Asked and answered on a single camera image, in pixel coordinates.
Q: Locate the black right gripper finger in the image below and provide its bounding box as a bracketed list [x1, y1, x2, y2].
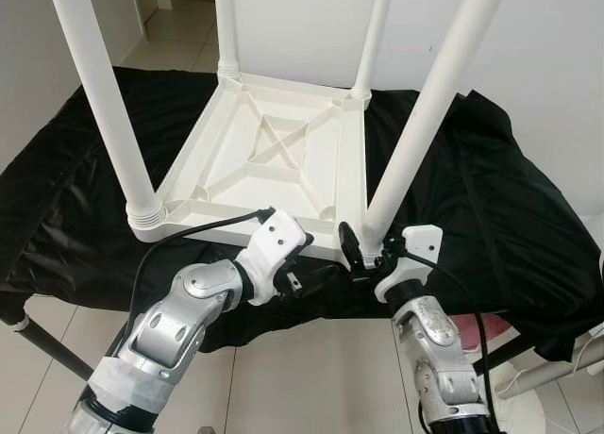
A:
[337, 221, 366, 272]

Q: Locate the white plastic table top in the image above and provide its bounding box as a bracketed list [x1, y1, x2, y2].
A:
[127, 71, 380, 265]

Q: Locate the white plastic table leg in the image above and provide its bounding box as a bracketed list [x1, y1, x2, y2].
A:
[213, 0, 243, 82]
[44, 0, 170, 237]
[361, 0, 513, 258]
[348, 0, 398, 103]

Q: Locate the pink round stool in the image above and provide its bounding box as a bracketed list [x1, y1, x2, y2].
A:
[453, 313, 516, 350]

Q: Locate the black table cloth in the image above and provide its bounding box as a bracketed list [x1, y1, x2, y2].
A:
[0, 66, 604, 364]

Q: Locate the black metal table leg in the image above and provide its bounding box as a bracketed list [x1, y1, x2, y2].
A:
[12, 316, 95, 379]
[470, 333, 541, 375]

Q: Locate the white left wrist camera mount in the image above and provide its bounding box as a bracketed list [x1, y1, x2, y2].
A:
[233, 208, 313, 306]

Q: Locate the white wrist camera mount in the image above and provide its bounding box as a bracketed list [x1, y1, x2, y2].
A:
[374, 225, 445, 304]
[233, 208, 313, 306]

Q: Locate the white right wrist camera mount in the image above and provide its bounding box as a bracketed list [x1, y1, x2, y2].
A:
[374, 225, 445, 304]

